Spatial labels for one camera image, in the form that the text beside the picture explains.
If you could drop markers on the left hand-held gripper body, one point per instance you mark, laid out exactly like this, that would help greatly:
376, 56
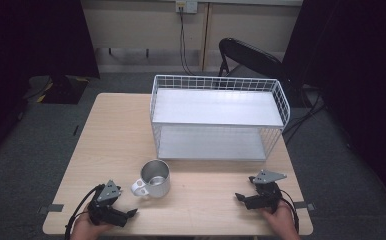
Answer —
106, 210

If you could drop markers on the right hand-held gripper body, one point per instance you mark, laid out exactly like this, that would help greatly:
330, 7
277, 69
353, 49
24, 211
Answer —
267, 196

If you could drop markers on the white metal mug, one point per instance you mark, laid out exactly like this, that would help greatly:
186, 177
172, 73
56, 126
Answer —
159, 190

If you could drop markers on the person's left hand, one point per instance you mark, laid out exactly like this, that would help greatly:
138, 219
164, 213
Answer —
85, 230

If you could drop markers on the person's right hand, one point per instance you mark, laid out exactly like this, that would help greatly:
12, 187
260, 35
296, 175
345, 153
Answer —
284, 223

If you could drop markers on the grey tape strip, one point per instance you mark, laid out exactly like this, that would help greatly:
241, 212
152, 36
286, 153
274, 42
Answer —
305, 206
51, 208

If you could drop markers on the black folding chair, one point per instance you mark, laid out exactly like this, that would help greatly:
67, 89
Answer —
251, 56

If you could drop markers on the black stand base yellow tape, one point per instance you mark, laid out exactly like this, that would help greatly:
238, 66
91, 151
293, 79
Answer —
61, 89

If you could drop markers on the black curtain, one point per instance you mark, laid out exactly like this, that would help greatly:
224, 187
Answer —
31, 40
357, 66

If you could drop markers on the white wall socket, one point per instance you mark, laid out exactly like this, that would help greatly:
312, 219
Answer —
186, 6

